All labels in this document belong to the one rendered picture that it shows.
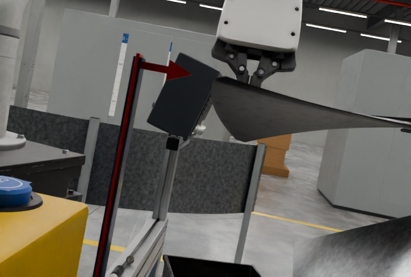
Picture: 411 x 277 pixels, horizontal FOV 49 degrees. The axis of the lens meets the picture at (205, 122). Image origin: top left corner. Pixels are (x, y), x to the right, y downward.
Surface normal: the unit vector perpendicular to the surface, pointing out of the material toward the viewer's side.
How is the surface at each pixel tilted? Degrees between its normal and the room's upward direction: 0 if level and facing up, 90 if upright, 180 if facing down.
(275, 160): 90
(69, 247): 90
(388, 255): 55
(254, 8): 73
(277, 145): 90
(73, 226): 90
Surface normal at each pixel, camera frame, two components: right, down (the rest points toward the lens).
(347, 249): -0.58, -0.67
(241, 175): 0.66, 0.17
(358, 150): -0.07, 0.04
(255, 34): -0.03, -0.23
